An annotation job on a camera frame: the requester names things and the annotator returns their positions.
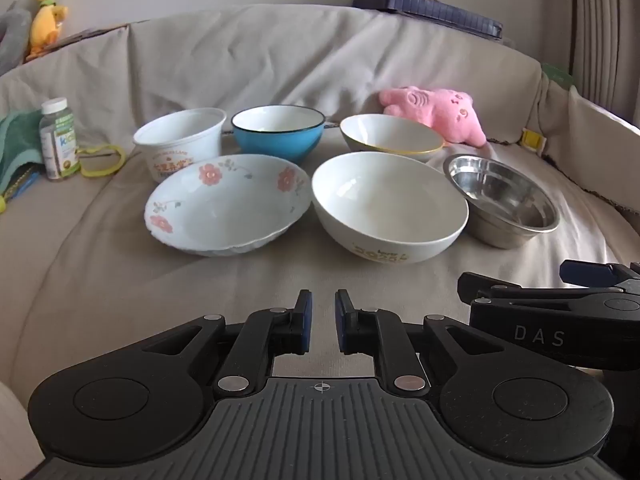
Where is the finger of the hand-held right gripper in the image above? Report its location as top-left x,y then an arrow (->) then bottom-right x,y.
559,259 -> 640,295
457,271 -> 627,308

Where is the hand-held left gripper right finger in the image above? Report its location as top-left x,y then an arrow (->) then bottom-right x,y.
334,288 -> 506,402

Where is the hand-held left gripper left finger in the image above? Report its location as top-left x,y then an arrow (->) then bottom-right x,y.
135,289 -> 314,402

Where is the stainless steel bowl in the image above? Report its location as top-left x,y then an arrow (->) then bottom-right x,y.
442,153 -> 562,250

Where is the large white ceramic bowl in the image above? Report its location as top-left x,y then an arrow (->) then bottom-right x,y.
310,151 -> 470,265

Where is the floral white deep plate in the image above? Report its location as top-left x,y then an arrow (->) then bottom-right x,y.
144,153 -> 311,257

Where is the blue enamel bowl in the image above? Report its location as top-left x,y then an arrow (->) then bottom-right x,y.
230,104 -> 327,165

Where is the yellow-rimmed white bowl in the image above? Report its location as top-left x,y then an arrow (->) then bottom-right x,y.
339,113 -> 445,164

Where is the white plastic tub bowl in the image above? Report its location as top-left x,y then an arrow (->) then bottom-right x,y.
133,107 -> 228,184

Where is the pink plush toy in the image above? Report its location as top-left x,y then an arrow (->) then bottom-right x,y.
378,86 -> 488,149

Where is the green cloth item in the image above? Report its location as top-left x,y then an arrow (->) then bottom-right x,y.
542,62 -> 576,86

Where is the beige curtain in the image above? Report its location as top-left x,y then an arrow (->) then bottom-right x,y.
569,0 -> 640,127

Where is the clear vitamin bottle white cap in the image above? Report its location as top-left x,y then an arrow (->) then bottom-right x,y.
38,97 -> 81,181

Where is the colourful beaded strip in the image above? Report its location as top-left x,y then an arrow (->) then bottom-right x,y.
0,169 -> 42,202

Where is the green towel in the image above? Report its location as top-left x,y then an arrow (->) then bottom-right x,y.
0,109 -> 49,202

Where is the yellow duck plush toy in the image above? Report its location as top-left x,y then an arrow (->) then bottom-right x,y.
24,0 -> 70,61

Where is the yellow loop strap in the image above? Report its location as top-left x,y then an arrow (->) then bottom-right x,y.
79,144 -> 126,179

